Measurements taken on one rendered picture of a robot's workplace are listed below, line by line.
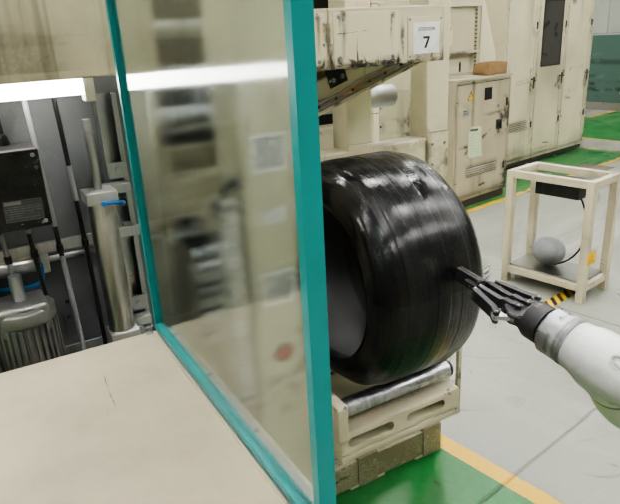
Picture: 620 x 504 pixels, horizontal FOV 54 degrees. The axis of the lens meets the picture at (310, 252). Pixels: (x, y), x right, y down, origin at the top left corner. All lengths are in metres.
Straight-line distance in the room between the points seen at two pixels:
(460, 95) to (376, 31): 4.33
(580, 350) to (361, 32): 0.95
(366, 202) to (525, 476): 1.72
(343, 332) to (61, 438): 1.02
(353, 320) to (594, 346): 0.82
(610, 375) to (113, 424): 0.75
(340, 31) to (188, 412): 1.06
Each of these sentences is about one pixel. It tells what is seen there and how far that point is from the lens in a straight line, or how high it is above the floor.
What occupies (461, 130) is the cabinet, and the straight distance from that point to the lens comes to 6.02.
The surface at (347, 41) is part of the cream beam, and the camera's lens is 1.61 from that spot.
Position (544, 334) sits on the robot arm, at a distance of 1.15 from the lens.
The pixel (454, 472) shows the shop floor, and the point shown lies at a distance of 2.72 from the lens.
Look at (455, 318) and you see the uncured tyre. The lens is 1.37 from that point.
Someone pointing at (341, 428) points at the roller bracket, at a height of 0.90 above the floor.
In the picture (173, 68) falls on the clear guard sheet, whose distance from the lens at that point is 0.72.
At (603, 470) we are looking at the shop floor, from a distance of 2.87.
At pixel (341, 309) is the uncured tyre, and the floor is 0.98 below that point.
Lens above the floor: 1.73
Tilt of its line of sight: 20 degrees down
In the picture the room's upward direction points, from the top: 3 degrees counter-clockwise
